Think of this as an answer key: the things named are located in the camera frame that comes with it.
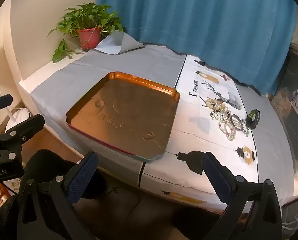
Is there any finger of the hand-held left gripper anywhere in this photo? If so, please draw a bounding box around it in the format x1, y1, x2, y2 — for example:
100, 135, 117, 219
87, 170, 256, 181
0, 114, 45, 167
0, 94, 12, 114

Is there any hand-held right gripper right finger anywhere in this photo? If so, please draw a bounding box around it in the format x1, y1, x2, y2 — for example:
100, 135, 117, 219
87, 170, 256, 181
202, 151, 283, 240

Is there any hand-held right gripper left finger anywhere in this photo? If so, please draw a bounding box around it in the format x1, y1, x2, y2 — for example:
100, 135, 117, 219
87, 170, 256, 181
17, 151, 99, 240

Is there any pink and white bead bracelet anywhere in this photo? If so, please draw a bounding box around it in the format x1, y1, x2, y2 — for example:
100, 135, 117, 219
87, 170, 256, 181
218, 119, 237, 142

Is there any pale multi-strand bead bracelet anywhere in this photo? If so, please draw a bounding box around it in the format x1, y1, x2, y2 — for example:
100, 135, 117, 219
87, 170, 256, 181
239, 119, 250, 137

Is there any amber bangle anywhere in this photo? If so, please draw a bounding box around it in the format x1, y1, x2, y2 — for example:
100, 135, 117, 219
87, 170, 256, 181
230, 114, 243, 131

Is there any orange metal tray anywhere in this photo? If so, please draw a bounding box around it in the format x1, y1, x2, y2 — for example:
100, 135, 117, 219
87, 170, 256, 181
66, 72, 181, 164

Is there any white round stand base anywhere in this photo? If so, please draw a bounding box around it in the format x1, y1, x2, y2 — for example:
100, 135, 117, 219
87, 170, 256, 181
5, 108, 31, 133

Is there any white printed table runner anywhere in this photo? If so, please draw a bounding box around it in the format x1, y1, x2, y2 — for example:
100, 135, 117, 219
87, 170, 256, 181
138, 54, 260, 203

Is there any clear plastic storage box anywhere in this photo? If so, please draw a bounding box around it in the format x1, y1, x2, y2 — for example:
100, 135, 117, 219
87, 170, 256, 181
270, 42, 298, 198

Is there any red plant pot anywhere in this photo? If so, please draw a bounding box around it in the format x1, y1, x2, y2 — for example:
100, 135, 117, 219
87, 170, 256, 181
77, 27, 102, 51

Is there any green leafy plant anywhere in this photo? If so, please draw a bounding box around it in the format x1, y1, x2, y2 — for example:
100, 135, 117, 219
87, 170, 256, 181
48, 2, 124, 64

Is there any grey table cloth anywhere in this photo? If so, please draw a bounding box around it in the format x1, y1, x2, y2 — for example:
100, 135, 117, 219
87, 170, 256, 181
30, 31, 295, 203

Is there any blue curtain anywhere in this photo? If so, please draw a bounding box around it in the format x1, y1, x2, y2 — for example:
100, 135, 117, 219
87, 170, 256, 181
96, 0, 298, 97

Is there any black and white bead bracelet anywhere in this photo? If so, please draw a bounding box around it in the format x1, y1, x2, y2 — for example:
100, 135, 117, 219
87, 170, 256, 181
210, 106, 233, 120

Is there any cream bead bracelet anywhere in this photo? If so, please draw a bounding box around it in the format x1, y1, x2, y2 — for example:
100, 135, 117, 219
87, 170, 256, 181
205, 98, 225, 110

